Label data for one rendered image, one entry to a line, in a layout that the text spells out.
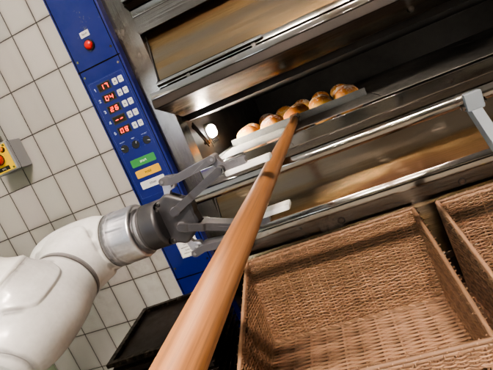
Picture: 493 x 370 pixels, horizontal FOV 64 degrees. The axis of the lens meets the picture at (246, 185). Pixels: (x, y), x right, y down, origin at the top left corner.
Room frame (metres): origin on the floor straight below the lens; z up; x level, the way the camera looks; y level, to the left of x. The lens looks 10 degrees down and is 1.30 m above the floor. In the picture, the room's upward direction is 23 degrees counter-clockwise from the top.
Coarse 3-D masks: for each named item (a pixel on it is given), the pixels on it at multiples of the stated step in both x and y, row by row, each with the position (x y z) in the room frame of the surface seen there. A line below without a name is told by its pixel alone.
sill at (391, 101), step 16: (480, 64) 1.06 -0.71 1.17; (432, 80) 1.09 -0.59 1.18; (448, 80) 1.08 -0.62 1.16; (464, 80) 1.07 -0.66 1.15; (384, 96) 1.17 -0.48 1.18; (400, 96) 1.12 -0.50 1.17; (416, 96) 1.11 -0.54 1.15; (352, 112) 1.15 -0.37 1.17; (368, 112) 1.14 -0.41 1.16; (384, 112) 1.13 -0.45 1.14; (304, 128) 1.20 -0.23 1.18; (320, 128) 1.18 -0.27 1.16; (336, 128) 1.17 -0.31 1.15; (272, 144) 1.22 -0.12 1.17; (224, 160) 1.26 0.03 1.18
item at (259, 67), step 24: (384, 0) 0.97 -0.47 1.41; (408, 0) 0.99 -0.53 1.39; (432, 0) 1.05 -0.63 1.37; (336, 24) 1.00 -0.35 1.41; (360, 24) 1.04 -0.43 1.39; (384, 24) 1.11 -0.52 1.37; (288, 48) 1.03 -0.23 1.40; (312, 48) 1.10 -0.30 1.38; (336, 48) 1.18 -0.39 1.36; (216, 72) 1.09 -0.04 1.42; (240, 72) 1.08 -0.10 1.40; (264, 72) 1.16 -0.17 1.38; (168, 96) 1.12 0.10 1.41; (192, 96) 1.14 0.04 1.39; (216, 96) 1.23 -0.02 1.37
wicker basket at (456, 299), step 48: (336, 240) 1.16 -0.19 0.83; (384, 240) 1.12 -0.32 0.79; (432, 240) 0.95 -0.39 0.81; (288, 288) 1.18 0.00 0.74; (336, 288) 1.13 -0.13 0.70; (384, 288) 1.09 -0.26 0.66; (432, 288) 1.06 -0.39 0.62; (240, 336) 0.94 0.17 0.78; (288, 336) 1.15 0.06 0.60; (336, 336) 1.07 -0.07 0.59; (384, 336) 0.98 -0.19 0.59; (432, 336) 0.91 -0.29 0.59; (480, 336) 0.75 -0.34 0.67
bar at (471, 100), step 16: (448, 96) 0.76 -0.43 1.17; (464, 96) 0.74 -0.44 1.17; (480, 96) 0.73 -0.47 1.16; (416, 112) 0.77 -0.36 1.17; (432, 112) 0.76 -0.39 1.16; (448, 112) 0.76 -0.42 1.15; (480, 112) 0.73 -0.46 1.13; (368, 128) 0.79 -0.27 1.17; (384, 128) 0.78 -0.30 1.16; (400, 128) 0.78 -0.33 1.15; (480, 128) 0.72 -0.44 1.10; (336, 144) 0.81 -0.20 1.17; (352, 144) 0.80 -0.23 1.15; (288, 160) 0.84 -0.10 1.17; (304, 160) 0.82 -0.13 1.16; (240, 176) 0.87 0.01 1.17; (256, 176) 0.85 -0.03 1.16; (208, 192) 0.88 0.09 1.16; (224, 192) 0.88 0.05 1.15
